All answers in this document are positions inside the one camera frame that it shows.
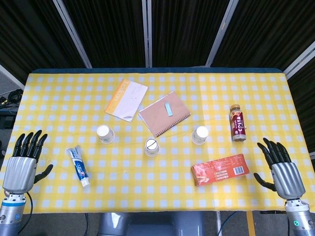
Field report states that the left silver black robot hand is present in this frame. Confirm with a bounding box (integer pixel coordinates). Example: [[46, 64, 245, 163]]
[[2, 129, 54, 195]]

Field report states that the light blue paper strip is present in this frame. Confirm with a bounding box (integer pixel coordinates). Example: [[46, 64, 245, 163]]
[[164, 100, 174, 117]]

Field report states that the blue white toothpaste tube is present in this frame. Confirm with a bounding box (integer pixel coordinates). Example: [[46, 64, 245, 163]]
[[66, 145, 90, 189]]

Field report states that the yellow floor tape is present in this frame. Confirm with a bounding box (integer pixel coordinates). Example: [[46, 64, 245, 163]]
[[247, 211, 255, 236]]

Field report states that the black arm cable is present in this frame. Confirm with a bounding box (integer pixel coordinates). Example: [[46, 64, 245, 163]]
[[26, 191, 34, 215]]

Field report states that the grey robot torso base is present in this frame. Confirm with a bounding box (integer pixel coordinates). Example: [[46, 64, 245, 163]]
[[98, 211, 205, 236]]

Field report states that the yellow white checkered tablecloth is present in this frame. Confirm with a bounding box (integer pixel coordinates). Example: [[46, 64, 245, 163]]
[[0, 72, 315, 214]]

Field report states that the paper cup blue flower print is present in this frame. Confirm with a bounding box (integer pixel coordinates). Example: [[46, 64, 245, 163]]
[[96, 124, 116, 144]]

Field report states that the paper cup black line base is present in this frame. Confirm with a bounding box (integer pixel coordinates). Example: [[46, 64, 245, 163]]
[[144, 138, 160, 157]]

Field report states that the paper cup green leaf print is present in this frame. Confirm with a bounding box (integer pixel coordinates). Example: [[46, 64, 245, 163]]
[[191, 125, 209, 145]]

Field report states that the orange white booklet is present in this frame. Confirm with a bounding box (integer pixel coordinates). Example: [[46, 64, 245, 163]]
[[104, 78, 149, 123]]

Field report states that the white partition frame post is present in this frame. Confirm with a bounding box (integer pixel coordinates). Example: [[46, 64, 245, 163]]
[[141, 0, 153, 68], [283, 40, 315, 79], [0, 63, 25, 91], [53, 0, 93, 69], [205, 0, 239, 67]]

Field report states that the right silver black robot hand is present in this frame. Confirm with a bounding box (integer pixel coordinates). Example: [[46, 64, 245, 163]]
[[253, 137, 307, 200]]

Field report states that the orange cardboard snack box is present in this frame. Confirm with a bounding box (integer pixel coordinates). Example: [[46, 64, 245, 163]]
[[191, 153, 251, 187]]

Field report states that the dark curtain panel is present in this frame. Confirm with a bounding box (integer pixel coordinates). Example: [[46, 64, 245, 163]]
[[150, 0, 231, 68], [63, 0, 148, 69], [287, 53, 315, 123], [213, 0, 315, 71], [0, 0, 86, 77]]

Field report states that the brown spiral notebook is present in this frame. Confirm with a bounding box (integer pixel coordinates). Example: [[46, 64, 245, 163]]
[[137, 91, 192, 138]]

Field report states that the red coffee drink bottle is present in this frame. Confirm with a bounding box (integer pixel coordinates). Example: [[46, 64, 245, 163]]
[[230, 104, 247, 142]]

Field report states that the black cable bundle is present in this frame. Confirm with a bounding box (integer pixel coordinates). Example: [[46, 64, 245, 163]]
[[0, 88, 24, 110]]

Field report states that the blue table edge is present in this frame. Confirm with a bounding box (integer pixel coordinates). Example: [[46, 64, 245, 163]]
[[31, 67, 286, 76]]

